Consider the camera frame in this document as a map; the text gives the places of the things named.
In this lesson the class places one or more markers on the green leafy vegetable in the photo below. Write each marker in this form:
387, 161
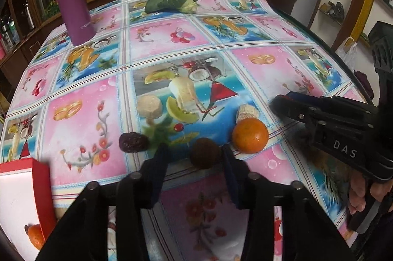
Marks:
183, 6

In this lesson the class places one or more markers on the brown chestnut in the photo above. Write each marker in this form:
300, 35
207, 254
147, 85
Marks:
205, 153

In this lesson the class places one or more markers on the red box with white inside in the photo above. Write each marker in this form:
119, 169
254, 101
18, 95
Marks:
26, 200

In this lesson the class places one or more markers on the white plastic bag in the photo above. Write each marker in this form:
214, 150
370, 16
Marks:
347, 52

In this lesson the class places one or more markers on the orange tangerine on table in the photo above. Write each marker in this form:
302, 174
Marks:
250, 136

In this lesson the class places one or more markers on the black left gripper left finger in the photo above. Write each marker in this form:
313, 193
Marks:
82, 232

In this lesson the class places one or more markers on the orange tangerine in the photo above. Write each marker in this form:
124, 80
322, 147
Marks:
250, 136
35, 235

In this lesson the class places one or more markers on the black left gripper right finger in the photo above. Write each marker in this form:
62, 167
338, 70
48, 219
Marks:
308, 232

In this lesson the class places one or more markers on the colourful printed tablecloth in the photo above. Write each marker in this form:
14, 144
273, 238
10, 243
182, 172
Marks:
72, 103

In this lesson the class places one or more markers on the dark dried date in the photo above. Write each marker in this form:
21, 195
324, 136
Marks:
133, 142

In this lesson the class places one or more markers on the beige yam piece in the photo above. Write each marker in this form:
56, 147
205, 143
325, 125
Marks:
246, 111
149, 106

